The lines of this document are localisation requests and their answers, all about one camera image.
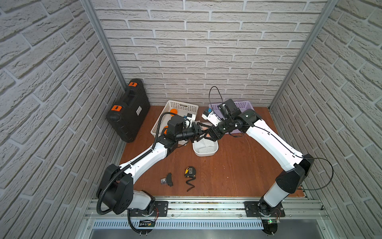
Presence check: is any white foam net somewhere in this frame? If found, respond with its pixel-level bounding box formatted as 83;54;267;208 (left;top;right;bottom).
198;142;216;154

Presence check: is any white perforated plastic basket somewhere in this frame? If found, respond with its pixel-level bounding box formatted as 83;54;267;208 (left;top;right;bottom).
151;100;199;137

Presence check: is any purple perforated plastic basket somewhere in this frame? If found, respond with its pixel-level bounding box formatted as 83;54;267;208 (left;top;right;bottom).
209;101;253;120

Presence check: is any white plastic tub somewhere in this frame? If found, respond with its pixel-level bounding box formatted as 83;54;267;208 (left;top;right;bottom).
192;136;219;157

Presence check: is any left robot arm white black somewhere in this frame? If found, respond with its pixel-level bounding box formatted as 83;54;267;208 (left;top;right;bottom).
96;113;206;215

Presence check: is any black plastic tool case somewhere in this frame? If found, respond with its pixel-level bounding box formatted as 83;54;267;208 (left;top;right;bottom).
106;78;150;143

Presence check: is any yellow black tape measure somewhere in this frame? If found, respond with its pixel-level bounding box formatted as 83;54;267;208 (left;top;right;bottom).
184;166;196;178

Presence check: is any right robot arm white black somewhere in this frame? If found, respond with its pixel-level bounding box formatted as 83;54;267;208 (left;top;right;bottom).
202;109;314;217

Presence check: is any aluminium mounting rail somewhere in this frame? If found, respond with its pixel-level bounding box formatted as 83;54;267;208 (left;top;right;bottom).
85;197;328;230

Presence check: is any small black gripper part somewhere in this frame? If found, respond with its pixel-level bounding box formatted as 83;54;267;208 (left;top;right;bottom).
161;173;173;187

